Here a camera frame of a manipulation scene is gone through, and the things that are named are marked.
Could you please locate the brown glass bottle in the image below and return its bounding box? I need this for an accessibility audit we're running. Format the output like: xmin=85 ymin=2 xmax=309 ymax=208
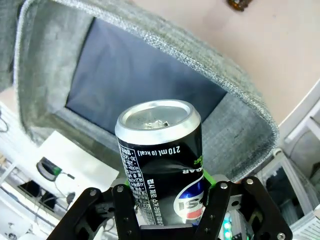
xmin=226 ymin=0 xmax=255 ymax=12

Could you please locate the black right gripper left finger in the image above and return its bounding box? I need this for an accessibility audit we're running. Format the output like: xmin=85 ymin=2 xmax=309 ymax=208
xmin=46 ymin=178 xmax=141 ymax=240

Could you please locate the black Pepsi zero can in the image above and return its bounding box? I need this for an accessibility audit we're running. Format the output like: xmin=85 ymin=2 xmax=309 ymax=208
xmin=114 ymin=99 xmax=213 ymax=227

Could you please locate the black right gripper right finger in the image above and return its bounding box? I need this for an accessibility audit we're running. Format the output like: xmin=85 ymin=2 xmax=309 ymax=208
xmin=193 ymin=169 xmax=293 ymax=240

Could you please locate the black green electronic device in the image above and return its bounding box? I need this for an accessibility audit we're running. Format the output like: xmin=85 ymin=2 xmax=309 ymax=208
xmin=36 ymin=156 xmax=76 ymax=183

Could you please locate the grey felt basket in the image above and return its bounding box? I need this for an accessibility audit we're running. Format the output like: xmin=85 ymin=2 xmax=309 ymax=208
xmin=0 ymin=0 xmax=280 ymax=185

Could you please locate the white table with cables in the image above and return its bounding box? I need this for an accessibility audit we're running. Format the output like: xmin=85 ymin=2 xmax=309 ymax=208
xmin=0 ymin=131 xmax=120 ymax=240

